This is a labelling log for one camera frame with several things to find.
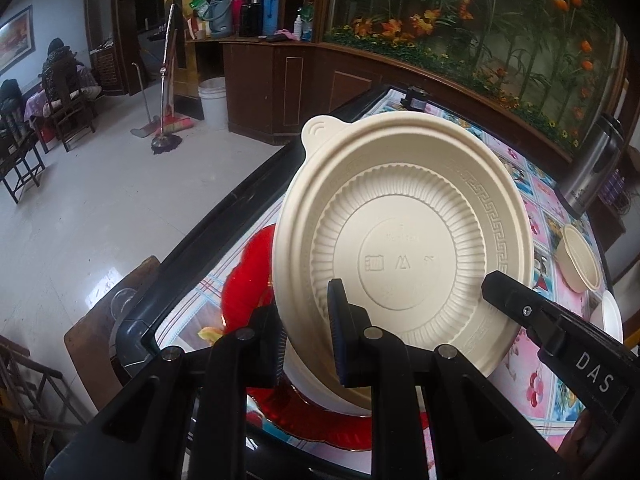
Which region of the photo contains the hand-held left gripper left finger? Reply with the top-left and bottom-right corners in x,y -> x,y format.
45,305 -> 288,480

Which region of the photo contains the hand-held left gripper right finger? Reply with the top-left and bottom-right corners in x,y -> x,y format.
326,278 -> 576,480

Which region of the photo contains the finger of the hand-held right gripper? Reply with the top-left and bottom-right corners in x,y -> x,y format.
481,270 -> 576,361

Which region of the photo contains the red scalloped plate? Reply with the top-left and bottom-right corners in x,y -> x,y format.
220,224 -> 431,453

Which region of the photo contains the red plate with sticker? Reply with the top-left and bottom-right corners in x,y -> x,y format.
222,260 -> 431,453

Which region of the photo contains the clear drinking glass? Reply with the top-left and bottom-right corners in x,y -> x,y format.
109,287 -> 138,318

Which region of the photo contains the stainless steel thermos jug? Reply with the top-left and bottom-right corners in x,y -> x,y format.
555,112 -> 626,218

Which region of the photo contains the brown wooden stool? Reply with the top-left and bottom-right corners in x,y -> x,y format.
62,255 -> 163,411

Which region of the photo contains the silver pole black mop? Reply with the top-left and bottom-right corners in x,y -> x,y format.
150,4 -> 183,156

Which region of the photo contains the small dark jar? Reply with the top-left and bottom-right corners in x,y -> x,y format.
402,86 -> 430,113

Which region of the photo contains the red broom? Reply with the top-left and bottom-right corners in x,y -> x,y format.
155,114 -> 196,136

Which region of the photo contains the flat floor mop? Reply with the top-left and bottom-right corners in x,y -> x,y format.
130,61 -> 161,138

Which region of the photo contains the white plastic bucket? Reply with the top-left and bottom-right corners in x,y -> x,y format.
198,77 -> 230,131

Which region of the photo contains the wooden sideboard cabinet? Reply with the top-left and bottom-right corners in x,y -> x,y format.
185,35 -> 576,161

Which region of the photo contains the dark wooden chair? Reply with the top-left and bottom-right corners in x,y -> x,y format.
0,125 -> 47,206
42,85 -> 98,153

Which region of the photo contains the wicker basket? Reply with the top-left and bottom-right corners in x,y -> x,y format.
92,42 -> 123,93

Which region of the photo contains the grey-blue kettle jug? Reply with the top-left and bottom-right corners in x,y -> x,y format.
207,0 -> 234,38

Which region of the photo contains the black vacuum flask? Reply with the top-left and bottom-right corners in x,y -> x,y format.
240,0 -> 265,37

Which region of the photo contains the blue vacuum flask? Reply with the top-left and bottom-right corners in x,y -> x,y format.
262,0 -> 281,36

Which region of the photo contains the framed wall picture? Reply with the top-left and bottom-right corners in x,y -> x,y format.
0,5 -> 35,73

